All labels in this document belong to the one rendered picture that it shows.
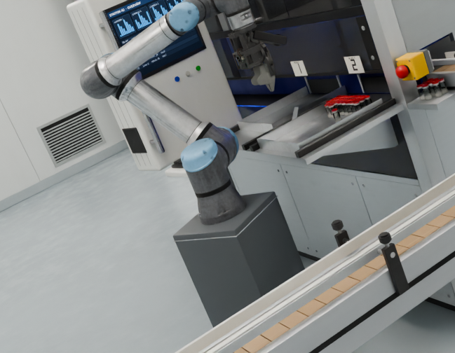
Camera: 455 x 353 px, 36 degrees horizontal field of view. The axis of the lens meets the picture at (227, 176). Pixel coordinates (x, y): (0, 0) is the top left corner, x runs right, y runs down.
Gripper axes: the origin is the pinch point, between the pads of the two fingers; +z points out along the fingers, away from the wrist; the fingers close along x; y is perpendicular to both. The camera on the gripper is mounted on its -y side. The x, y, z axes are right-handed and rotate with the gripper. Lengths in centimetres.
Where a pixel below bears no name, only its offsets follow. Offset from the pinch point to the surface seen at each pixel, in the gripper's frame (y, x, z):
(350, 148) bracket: -17.3, 2.5, 29.3
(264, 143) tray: 1.8, -15.5, 19.3
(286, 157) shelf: 4.4, 0.4, 21.8
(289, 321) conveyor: 62, 90, 17
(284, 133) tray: -8.8, -19.6, 20.9
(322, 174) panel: -36, -52, 54
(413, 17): -49, 12, -2
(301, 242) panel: -36, -92, 95
